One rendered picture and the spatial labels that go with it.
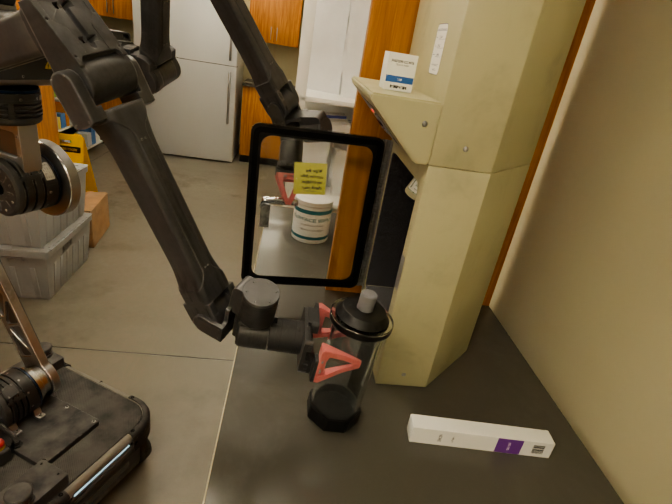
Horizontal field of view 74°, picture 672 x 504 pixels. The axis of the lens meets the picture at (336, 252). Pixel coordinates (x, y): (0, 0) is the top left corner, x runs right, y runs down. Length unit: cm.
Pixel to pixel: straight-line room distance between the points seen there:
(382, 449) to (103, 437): 118
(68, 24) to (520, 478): 96
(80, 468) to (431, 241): 135
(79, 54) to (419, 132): 48
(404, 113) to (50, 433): 155
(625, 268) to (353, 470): 63
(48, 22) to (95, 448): 141
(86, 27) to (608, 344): 102
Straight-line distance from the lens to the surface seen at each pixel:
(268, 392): 92
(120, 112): 66
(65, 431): 185
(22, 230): 288
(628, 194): 104
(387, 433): 89
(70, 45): 66
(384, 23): 110
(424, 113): 75
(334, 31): 211
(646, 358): 98
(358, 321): 71
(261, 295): 68
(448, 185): 79
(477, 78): 76
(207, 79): 573
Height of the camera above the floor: 157
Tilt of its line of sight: 25 degrees down
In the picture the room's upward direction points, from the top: 10 degrees clockwise
